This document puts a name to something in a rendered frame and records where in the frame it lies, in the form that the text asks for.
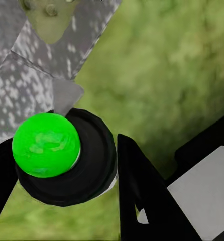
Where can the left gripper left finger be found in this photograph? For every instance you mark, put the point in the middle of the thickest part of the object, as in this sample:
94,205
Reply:
8,175

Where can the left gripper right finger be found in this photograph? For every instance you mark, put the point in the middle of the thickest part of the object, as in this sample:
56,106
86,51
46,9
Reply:
167,222

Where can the insectifuge atomizer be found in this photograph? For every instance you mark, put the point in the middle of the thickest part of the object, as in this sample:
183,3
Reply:
66,156

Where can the pot plant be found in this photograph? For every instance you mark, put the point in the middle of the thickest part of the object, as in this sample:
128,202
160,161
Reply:
49,18

